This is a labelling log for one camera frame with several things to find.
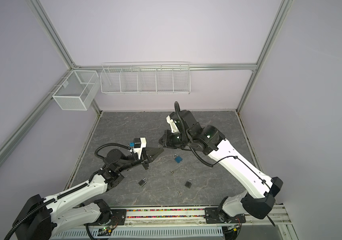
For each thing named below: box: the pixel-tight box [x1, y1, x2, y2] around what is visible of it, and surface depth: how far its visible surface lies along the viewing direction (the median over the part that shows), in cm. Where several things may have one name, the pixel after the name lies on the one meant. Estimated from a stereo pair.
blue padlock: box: [173, 154, 183, 164], surface depth 96 cm
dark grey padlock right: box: [184, 178, 193, 189], surface depth 86 cm
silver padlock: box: [138, 177, 148, 188], surface depth 86 cm
